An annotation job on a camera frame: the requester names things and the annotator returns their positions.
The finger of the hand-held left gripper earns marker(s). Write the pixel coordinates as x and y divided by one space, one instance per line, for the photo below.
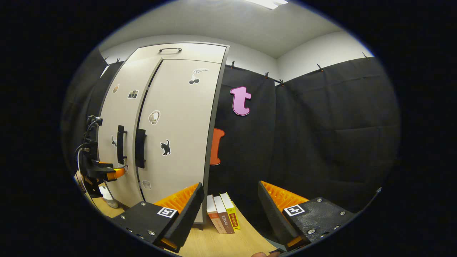
116 173

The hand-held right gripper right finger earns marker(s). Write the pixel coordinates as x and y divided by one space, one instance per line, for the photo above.
273 214

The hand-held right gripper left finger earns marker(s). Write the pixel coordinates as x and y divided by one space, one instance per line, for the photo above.
185 217

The white cabinet door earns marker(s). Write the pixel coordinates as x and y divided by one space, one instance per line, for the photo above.
185 125
121 107

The white and grey shoe cabinet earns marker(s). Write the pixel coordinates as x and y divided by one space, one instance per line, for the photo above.
178 125

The white cabinet drawer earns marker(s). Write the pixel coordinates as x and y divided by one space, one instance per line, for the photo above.
192 51

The white and orange book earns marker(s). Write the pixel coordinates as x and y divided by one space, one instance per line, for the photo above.
214 217

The brown book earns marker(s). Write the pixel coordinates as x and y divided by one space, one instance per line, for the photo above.
225 217

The yellow book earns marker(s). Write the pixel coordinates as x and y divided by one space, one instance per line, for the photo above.
232 212

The black backdrop cloth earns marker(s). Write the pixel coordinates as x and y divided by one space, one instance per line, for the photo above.
321 135

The large ceiling light panel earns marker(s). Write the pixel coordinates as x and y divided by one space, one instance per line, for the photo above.
267 3

